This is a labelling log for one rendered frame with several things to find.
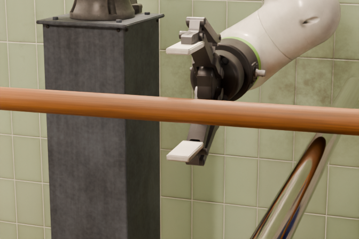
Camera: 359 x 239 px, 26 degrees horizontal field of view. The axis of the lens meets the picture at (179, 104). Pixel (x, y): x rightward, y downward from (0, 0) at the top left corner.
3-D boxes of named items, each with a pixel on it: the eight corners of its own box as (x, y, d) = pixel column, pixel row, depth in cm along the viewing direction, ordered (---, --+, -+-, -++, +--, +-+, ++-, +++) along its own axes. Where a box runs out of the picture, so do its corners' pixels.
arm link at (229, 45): (196, 93, 124) (196, 36, 122) (268, 98, 121) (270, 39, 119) (185, 102, 118) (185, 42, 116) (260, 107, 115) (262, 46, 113)
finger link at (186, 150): (182, 140, 105) (182, 145, 105) (166, 154, 98) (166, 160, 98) (203, 142, 104) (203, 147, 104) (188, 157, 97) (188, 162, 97)
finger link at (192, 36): (202, 39, 102) (202, 16, 102) (192, 45, 98) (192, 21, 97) (192, 38, 103) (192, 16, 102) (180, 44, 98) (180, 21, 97)
